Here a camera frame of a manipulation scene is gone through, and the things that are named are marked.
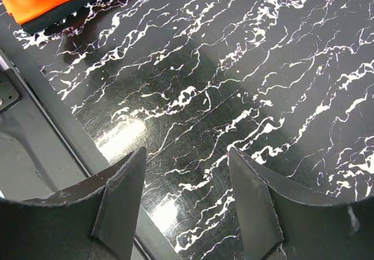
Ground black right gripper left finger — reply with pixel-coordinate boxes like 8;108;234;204
91;147;147;259

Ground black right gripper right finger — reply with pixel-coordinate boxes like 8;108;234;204
228;147;284;259

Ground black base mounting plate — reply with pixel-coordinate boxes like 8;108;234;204
0;27;182;260

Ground folded black t shirt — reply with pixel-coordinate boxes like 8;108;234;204
21;0;95;34

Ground folded orange t shirt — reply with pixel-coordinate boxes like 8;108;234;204
2;0;72;25

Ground aluminium frame rail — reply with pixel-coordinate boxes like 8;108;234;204
0;49;21;77

